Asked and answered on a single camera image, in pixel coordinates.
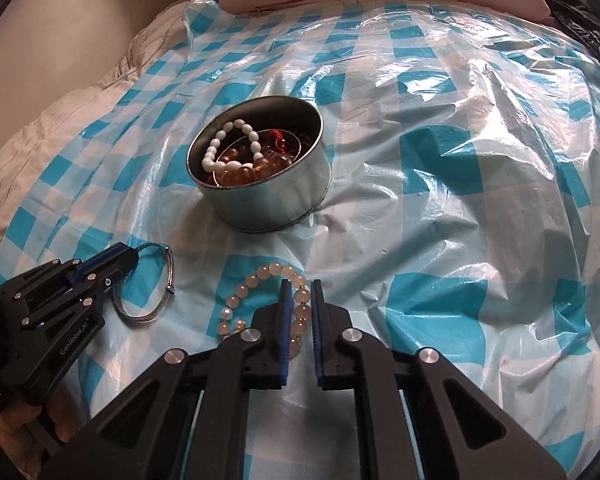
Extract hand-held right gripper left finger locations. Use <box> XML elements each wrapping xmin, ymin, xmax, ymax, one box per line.
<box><xmin>40</xmin><ymin>280</ymin><xmax>295</xmax><ymax>480</ymax></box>

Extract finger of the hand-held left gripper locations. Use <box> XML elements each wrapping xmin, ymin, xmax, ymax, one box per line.
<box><xmin>0</xmin><ymin>241</ymin><xmax>132</xmax><ymax>303</ymax></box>
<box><xmin>21</xmin><ymin>249</ymin><xmax>141</xmax><ymax>330</ymax></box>

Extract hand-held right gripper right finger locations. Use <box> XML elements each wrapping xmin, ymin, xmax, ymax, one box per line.
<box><xmin>310</xmin><ymin>279</ymin><xmax>568</xmax><ymax>480</ymax></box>

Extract silver bangle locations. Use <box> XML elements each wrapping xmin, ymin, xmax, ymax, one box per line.
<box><xmin>111</xmin><ymin>242</ymin><xmax>177</xmax><ymax>323</ymax></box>

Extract pale pink bead bracelet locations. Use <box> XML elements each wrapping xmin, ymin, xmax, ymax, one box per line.
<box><xmin>215</xmin><ymin>262</ymin><xmax>313</xmax><ymax>358</ymax></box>

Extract round metal tin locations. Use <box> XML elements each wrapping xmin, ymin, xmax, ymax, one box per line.
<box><xmin>186</xmin><ymin>96</ymin><xmax>332</xmax><ymax>233</ymax></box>

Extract white bead bracelet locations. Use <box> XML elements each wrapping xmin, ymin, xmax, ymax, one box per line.
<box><xmin>202</xmin><ymin>119</ymin><xmax>261</xmax><ymax>173</ymax></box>

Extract amber bead bracelet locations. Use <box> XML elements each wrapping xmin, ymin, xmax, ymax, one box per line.
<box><xmin>215</xmin><ymin>152</ymin><xmax>293</xmax><ymax>187</ymax></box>

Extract red cord bracelet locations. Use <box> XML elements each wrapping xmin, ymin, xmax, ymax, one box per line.
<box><xmin>262</xmin><ymin>129</ymin><xmax>293</xmax><ymax>156</ymax></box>

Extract person's left hand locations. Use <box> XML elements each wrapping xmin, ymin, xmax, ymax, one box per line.
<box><xmin>0</xmin><ymin>389</ymin><xmax>77</xmax><ymax>442</ymax></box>

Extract white quilt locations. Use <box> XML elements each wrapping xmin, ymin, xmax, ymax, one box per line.
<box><xmin>0</xmin><ymin>2</ymin><xmax>196</xmax><ymax>221</ymax></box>

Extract blue checked plastic sheet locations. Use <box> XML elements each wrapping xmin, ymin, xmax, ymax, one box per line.
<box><xmin>0</xmin><ymin>0</ymin><xmax>600</xmax><ymax>480</ymax></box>

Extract black shiny jacket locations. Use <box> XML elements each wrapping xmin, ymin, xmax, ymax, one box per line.
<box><xmin>545</xmin><ymin>0</ymin><xmax>600</xmax><ymax>91</ymax></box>

